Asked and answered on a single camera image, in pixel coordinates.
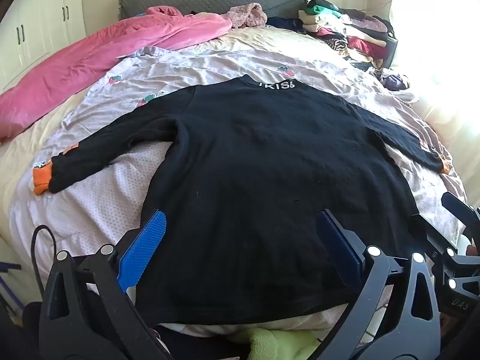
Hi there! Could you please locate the yellow-green garment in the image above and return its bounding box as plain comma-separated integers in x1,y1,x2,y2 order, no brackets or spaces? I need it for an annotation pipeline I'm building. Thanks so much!
245,327,323,360

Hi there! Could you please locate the black cable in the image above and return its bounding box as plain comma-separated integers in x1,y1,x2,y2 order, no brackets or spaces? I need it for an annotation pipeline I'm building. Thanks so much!
31,225,54,289

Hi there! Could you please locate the black sweater with orange cuffs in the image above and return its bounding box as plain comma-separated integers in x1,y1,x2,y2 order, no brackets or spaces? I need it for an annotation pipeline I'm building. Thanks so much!
33,75,451,326

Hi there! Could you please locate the pile of folded clothes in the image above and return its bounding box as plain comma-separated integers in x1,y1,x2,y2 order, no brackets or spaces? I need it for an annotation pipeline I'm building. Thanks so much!
298,0,399,72

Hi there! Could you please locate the cream curtain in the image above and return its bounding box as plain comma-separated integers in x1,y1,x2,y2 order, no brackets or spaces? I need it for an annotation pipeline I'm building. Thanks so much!
388,0,480,211

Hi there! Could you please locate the dark blue garment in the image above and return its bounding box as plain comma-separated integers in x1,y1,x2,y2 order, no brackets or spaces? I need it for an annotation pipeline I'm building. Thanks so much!
265,16,309,35

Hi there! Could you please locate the pink fluffy garment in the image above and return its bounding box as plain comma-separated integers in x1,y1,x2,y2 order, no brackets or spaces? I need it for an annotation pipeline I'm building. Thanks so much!
220,2,268,30

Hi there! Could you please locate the pink blanket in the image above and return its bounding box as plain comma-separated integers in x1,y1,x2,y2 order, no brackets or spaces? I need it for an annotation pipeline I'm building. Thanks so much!
0,5,233,143

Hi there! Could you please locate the lilac strawberry printed quilt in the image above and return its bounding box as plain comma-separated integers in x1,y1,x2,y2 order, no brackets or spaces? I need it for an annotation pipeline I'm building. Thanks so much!
9,47,467,340

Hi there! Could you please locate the white plastic bag of clothes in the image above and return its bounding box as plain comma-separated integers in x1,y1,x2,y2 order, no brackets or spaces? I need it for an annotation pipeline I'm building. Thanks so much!
377,68,415,92

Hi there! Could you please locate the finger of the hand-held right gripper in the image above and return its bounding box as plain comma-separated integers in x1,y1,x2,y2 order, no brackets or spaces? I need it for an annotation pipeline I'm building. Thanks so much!
412,213,457,268
441,191,480,234

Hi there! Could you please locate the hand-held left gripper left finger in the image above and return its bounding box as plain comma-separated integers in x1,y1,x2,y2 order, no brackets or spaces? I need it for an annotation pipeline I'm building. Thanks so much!
39,210,167,360

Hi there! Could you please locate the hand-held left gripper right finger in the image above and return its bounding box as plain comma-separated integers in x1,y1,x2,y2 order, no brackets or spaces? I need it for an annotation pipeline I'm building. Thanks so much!
316,209,441,360

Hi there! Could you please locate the white wardrobe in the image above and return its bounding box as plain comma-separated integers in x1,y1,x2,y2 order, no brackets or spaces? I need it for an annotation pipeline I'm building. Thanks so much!
0,0,89,94

